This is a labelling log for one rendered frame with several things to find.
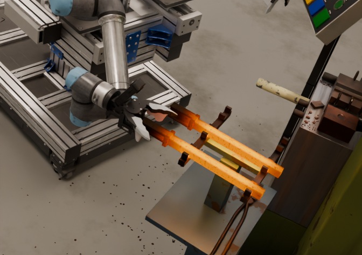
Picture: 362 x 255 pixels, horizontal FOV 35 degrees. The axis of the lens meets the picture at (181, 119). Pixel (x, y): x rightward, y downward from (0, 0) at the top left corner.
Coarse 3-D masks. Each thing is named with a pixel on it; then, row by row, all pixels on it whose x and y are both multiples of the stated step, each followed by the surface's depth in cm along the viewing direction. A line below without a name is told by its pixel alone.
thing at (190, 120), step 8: (176, 104) 180; (176, 112) 180; (184, 112) 178; (192, 112) 179; (176, 120) 180; (184, 120) 179; (192, 120) 176; (200, 120) 178; (192, 128) 179; (200, 128) 176; (208, 128) 176; (208, 136) 176; (216, 136) 175; (224, 136) 175; (224, 144) 174; (232, 144) 173; (240, 144) 174; (240, 152) 173; (248, 152) 172; (256, 152) 173; (248, 160) 172; (256, 160) 171; (264, 160) 171; (272, 168) 169; (280, 168) 170
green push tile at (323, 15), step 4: (320, 12) 251; (324, 12) 249; (328, 12) 248; (316, 16) 252; (320, 16) 250; (324, 16) 247; (328, 16) 245; (316, 20) 250; (320, 20) 248; (324, 20) 246; (316, 24) 249; (320, 24) 247; (316, 28) 248
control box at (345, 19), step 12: (324, 0) 255; (336, 0) 248; (348, 0) 241; (360, 0) 236; (336, 12) 243; (348, 12) 239; (360, 12) 240; (312, 24) 252; (324, 24) 245; (336, 24) 243; (348, 24) 243; (324, 36) 247; (336, 36) 247
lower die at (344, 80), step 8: (336, 80) 224; (344, 80) 219; (352, 80) 222; (336, 88) 212; (352, 88) 214; (360, 88) 217; (336, 96) 210; (344, 96) 211; (352, 96) 211; (344, 104) 209; (352, 104) 208; (360, 104) 209; (352, 112) 209
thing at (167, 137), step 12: (144, 120) 172; (156, 132) 170; (168, 132) 170; (168, 144) 170; (180, 144) 168; (192, 156) 167; (204, 156) 166; (216, 168) 164; (228, 168) 165; (228, 180) 164; (240, 180) 162; (252, 192) 161
